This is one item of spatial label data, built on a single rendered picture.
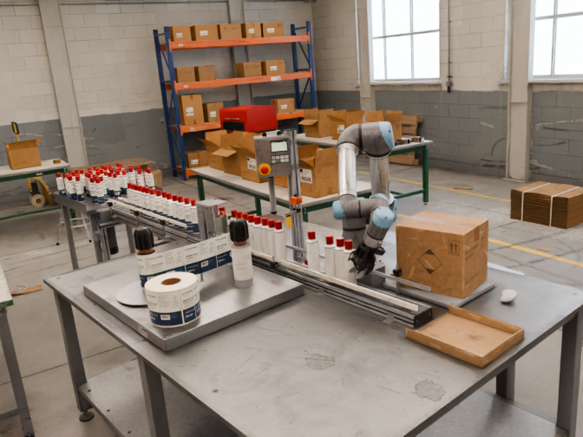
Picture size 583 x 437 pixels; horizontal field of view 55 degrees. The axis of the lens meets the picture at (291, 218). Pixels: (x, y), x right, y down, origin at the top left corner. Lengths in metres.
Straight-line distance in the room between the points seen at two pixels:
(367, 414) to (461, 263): 0.83
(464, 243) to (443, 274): 0.17
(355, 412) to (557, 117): 6.60
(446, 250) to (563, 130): 5.74
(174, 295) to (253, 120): 6.09
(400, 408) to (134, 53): 9.05
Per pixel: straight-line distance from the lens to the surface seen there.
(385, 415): 1.68
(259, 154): 2.64
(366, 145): 2.42
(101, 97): 10.04
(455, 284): 2.31
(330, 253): 2.36
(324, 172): 4.30
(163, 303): 2.14
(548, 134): 8.03
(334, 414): 1.69
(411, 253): 2.36
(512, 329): 2.12
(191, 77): 9.69
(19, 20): 9.90
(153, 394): 2.31
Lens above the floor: 1.80
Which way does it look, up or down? 16 degrees down
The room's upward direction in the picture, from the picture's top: 5 degrees counter-clockwise
